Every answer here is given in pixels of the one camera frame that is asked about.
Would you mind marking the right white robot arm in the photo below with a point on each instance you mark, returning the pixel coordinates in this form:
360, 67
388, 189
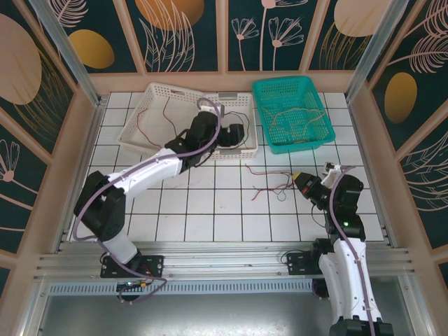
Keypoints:
353, 280

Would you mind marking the grey metal sheet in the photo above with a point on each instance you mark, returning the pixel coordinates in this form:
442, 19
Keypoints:
210, 315

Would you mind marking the wall panel pink leaf outlines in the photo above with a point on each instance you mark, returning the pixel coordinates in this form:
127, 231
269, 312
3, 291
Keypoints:
430, 196

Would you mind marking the wall panel large pale disc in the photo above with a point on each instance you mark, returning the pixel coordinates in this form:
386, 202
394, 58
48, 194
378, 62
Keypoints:
21, 70

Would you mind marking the wall panel with gold oval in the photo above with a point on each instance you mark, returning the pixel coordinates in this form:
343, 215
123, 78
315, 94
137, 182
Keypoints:
119, 35

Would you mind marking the wall panel pale circle fronds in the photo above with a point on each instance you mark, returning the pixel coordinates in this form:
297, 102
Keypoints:
325, 52

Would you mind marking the wall panel oval and fern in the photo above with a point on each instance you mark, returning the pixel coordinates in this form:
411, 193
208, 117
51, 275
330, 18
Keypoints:
427, 87

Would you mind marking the aluminium mounting rail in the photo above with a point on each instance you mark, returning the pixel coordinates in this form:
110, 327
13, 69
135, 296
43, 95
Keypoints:
227, 260

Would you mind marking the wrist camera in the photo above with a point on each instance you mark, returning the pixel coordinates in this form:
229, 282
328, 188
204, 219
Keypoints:
210, 108
332, 176

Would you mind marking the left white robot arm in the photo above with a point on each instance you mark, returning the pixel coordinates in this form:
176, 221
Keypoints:
147, 171

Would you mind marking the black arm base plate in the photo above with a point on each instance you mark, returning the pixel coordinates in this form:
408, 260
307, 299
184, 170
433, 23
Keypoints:
297, 266
155, 266

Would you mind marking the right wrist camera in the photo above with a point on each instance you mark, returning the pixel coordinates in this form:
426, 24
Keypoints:
332, 176

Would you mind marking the teal perforated basket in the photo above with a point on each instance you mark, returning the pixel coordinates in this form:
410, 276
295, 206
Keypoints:
290, 91

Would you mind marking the wall panel with pink flowers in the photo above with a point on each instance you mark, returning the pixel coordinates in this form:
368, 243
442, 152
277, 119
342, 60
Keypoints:
255, 59

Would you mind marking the wall panel orange circle leaves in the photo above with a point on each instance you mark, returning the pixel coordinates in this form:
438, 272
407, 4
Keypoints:
206, 42

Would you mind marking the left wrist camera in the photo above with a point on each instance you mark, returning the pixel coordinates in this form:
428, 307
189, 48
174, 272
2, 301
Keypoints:
210, 108

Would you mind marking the aluminium frame post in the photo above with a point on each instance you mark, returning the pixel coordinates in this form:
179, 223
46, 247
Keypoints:
70, 56
374, 52

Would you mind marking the wall panel single flower outline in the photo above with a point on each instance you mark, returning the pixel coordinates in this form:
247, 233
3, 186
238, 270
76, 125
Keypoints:
17, 196

